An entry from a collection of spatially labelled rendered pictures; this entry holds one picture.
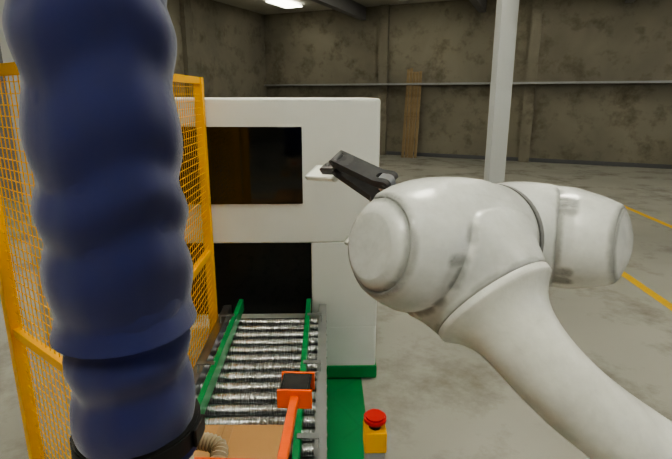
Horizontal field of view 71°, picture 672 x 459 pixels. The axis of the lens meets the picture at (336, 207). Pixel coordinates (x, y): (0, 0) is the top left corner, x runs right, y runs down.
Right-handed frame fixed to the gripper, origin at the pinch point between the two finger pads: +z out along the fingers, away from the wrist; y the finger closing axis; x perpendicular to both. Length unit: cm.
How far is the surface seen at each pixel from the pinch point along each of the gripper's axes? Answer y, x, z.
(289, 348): 146, 22, 164
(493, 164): 158, 221, 138
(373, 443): 92, -8, 38
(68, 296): -9.5, -35.4, 21.7
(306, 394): 51, -15, 32
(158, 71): -29.3, -5.2, 16.4
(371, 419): 86, -3, 39
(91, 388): 5.0, -42.5, 23.0
